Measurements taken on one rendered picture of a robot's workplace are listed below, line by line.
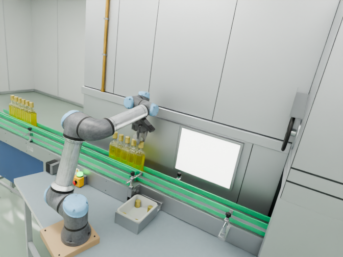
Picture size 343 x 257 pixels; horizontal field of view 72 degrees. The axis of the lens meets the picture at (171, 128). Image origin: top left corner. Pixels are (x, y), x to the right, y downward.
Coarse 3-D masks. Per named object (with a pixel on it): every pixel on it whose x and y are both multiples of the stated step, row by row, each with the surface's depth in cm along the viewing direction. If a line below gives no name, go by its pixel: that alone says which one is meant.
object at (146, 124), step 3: (141, 120) 157; (144, 120) 158; (147, 120) 159; (144, 123) 156; (147, 123) 157; (150, 123) 159; (144, 126) 157; (147, 126) 155; (150, 126) 156; (153, 126) 158; (147, 129) 156; (150, 129) 155; (153, 129) 156; (150, 132) 155
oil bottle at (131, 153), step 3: (129, 150) 167; (132, 150) 166; (135, 150) 167; (129, 153) 167; (132, 153) 166; (129, 156) 168; (132, 156) 167; (129, 159) 169; (132, 159) 167; (129, 162) 169; (132, 162) 168; (129, 165) 170; (132, 165) 169
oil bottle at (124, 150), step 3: (123, 147) 170; (126, 147) 169; (129, 147) 170; (123, 150) 170; (126, 150) 168; (123, 153) 170; (126, 153) 169; (123, 156) 171; (126, 156) 170; (123, 159) 172; (126, 159) 170; (123, 162) 172; (126, 162) 171
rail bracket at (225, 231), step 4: (228, 212) 128; (232, 212) 137; (228, 216) 127; (224, 220) 128; (228, 220) 128; (224, 224) 126; (224, 228) 130; (228, 228) 138; (220, 232) 134; (224, 232) 131; (228, 232) 137; (220, 236) 131; (224, 236) 131; (228, 236) 141; (224, 240) 130
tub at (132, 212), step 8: (128, 200) 152; (144, 200) 157; (152, 200) 156; (120, 208) 145; (128, 208) 152; (136, 208) 157; (144, 208) 158; (152, 208) 148; (128, 216) 138; (136, 216) 150; (144, 216) 140
